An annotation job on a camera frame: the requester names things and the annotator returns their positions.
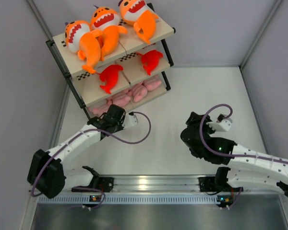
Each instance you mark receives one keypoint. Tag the pink striped plush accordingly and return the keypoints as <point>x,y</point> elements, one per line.
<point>120,99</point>
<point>138,92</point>
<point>99,110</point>
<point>152,83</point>

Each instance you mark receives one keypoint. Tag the large red shark plush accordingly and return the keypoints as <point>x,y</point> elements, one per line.
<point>110,77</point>

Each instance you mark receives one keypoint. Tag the small red shark plush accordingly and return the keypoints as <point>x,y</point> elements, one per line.
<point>150,60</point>

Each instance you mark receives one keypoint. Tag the orange shark plush face down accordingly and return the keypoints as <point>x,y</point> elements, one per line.
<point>82,40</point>

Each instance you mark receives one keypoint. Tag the orange shark plush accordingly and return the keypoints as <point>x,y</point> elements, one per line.
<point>107,21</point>

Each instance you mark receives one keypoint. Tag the orange shark plush facing up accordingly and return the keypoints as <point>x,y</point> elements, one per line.
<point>137,14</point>

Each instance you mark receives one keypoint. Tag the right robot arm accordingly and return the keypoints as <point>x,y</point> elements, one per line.
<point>239,166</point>

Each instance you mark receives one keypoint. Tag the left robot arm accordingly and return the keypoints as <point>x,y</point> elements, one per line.
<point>47,173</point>

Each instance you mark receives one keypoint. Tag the beige three-tier shelf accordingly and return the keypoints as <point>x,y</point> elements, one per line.
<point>118,57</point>

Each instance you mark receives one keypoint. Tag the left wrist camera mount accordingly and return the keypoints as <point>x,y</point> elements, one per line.
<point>130,120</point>

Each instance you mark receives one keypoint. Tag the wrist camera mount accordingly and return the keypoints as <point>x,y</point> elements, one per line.
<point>222,124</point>
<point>130,120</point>

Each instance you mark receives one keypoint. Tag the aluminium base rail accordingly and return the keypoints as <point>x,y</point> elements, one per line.
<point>133,190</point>

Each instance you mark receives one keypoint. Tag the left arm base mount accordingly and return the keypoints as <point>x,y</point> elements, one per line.
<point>104,184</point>

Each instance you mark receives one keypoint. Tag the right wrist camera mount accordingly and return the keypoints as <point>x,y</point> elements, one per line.
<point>222,124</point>

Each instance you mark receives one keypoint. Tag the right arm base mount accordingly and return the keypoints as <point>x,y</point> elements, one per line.
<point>209,184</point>

